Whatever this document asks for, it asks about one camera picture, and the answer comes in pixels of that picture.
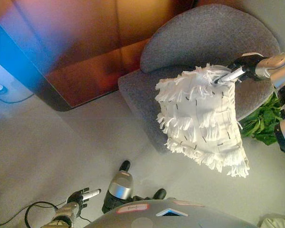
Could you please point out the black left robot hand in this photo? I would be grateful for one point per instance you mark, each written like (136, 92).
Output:
(77, 197)

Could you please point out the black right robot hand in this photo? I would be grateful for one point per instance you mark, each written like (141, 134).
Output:
(247, 66)

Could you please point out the white fringed throw pillow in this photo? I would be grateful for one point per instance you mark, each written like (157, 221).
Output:
(204, 123)

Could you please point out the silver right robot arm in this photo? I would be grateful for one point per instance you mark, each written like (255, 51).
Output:
(283, 90)

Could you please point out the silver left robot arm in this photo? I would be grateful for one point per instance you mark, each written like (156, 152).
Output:
(61, 216)

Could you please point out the silver left robot leg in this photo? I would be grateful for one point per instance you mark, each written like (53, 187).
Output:
(120, 187)

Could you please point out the grey fabric armchair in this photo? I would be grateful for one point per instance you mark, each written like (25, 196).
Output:
(204, 40)

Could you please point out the black left robot foot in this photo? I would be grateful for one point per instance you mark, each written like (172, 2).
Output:
(124, 165)

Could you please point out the black robot foot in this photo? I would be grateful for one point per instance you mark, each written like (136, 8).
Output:
(124, 165)
(160, 193)

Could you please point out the green leafy potted plant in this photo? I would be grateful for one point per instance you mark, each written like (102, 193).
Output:
(263, 123)

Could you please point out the black right robot foot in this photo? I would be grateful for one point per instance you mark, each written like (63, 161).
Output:
(160, 193)

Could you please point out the grey robot torso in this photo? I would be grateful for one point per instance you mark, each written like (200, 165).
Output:
(171, 216)

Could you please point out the reddish brown wooden desk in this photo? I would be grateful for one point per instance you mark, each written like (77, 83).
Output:
(90, 54)

